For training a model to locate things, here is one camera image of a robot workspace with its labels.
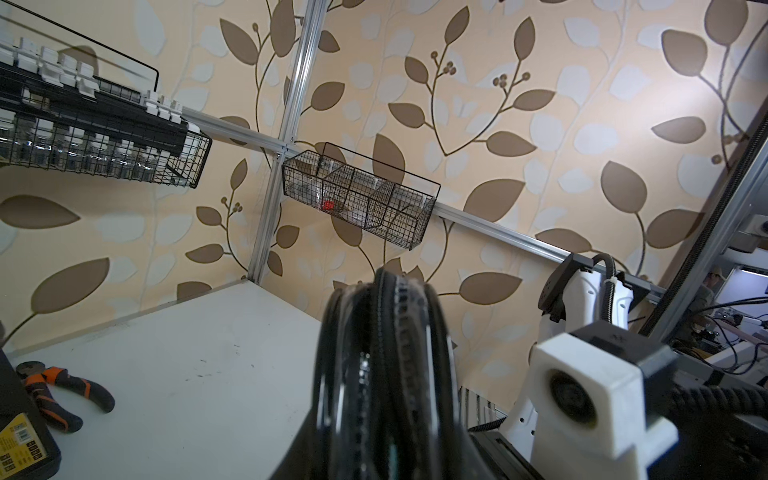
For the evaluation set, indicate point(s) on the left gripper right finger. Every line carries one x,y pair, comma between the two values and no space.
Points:
474,456

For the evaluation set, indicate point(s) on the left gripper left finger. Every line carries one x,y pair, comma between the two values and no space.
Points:
297,462

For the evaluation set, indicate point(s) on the black pouch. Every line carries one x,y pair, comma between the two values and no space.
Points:
385,396

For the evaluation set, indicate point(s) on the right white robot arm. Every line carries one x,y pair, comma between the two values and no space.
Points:
585,290

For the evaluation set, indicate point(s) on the black yellow-label case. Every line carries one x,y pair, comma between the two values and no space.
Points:
28,450

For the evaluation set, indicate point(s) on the black socket set holder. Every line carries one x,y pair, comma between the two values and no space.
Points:
56,113

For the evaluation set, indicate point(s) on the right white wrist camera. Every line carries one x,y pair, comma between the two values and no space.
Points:
601,394

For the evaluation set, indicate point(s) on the right wire basket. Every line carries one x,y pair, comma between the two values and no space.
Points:
382,199

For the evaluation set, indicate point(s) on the wire basket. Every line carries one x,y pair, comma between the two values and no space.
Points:
382,199
19,22

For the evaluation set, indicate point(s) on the back wire basket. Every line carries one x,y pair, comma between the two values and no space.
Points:
19,22

